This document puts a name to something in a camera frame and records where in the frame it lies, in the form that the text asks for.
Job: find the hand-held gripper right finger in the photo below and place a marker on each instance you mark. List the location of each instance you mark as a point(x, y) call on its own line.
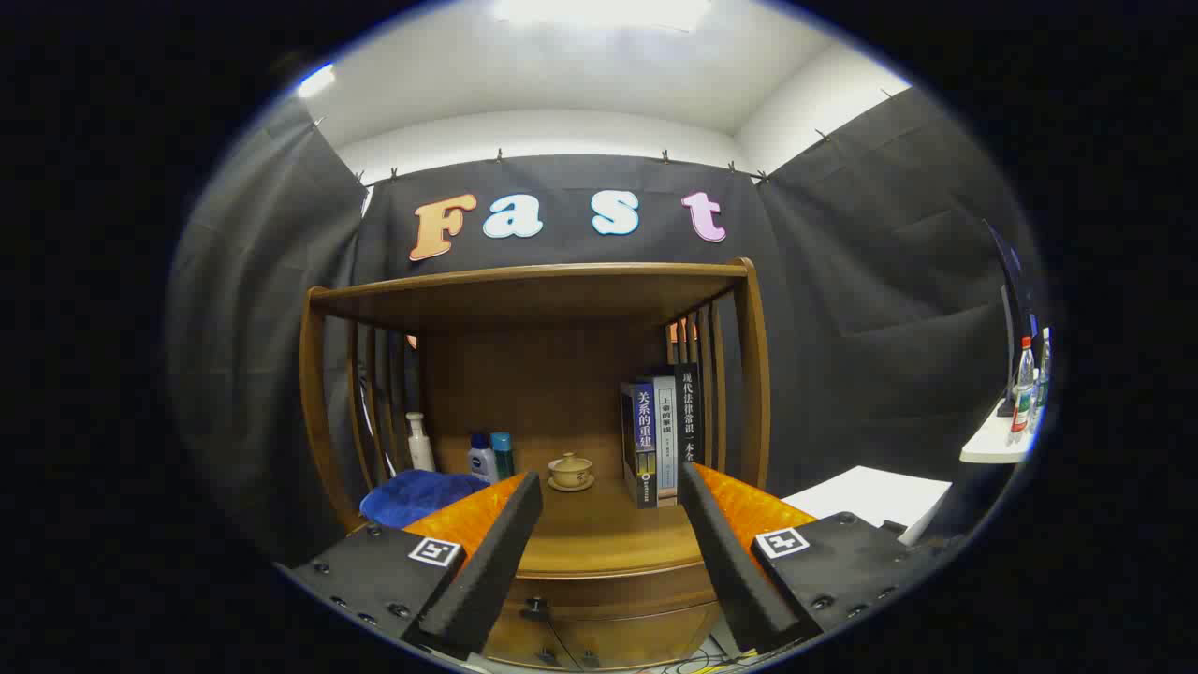
point(725, 562)

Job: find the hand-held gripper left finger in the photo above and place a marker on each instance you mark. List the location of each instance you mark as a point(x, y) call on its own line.
point(491, 562)

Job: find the wooden drawer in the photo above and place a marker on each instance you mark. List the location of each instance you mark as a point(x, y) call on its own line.
point(618, 594)

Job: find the white side cabinet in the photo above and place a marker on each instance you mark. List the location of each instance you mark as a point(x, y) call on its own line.
point(870, 491)

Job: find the wooden cabinet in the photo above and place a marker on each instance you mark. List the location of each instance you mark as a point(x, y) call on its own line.
point(524, 374)

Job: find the white bottle with blue cap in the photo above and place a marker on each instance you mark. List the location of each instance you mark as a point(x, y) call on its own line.
point(481, 463)

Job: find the blue towel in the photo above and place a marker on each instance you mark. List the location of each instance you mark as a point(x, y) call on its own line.
point(412, 496)

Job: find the teal transparent bottle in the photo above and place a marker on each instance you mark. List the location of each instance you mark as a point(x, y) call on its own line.
point(504, 459)

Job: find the beige lidded tea cup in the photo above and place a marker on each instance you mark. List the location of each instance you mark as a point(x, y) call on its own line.
point(570, 471)

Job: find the white pump bottle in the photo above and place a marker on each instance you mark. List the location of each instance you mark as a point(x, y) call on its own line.
point(420, 454)

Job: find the book with grey spine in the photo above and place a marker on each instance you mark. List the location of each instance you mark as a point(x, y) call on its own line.
point(665, 440)

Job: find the book with blue spine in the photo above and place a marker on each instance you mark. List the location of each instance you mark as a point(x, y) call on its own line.
point(646, 440)

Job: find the book with black spine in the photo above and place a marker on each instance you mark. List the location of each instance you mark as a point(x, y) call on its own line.
point(688, 412)

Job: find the black backdrop cloth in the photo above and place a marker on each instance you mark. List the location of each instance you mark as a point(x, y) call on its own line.
point(842, 281)

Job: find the plastic water bottle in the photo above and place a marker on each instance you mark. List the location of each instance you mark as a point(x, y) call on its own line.
point(1022, 388)
point(1043, 374)

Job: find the ceiling light panel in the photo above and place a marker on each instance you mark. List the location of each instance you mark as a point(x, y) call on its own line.
point(316, 80)
point(604, 11)

